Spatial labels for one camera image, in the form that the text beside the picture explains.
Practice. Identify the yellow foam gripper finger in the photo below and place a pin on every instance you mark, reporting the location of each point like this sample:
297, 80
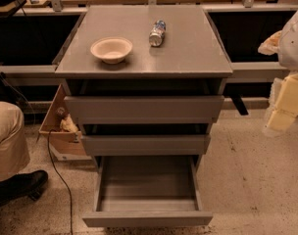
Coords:
283, 105

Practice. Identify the grey bottom drawer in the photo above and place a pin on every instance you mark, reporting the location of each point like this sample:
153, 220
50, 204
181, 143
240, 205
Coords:
147, 191

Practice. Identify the grey drawer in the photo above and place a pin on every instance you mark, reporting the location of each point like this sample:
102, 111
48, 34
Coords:
147, 191
146, 139
132, 101

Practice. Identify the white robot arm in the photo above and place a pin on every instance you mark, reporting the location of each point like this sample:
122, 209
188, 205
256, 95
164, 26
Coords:
284, 43

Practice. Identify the grey top drawer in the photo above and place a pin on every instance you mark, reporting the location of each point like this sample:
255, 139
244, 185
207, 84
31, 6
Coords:
132, 101

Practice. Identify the grey drawer cabinet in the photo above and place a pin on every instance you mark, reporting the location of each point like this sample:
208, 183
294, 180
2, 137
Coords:
190, 48

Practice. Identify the grey middle drawer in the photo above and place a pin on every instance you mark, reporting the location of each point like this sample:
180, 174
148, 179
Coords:
146, 139

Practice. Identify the crushed soda can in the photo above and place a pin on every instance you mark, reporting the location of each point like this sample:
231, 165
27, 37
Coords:
157, 33

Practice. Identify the beige paper bowl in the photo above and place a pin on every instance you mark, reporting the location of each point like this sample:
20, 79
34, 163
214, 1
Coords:
111, 50

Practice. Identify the crumpled item in crate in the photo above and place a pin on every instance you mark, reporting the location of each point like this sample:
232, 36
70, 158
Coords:
66, 123

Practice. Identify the black leather shoe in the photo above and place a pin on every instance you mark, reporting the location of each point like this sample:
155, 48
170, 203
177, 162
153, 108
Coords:
21, 185

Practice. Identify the person's khaki trouser leg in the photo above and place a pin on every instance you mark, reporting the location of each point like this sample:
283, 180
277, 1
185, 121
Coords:
14, 154

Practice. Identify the grey metal rail frame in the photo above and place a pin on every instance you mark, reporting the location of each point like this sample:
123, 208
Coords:
239, 34

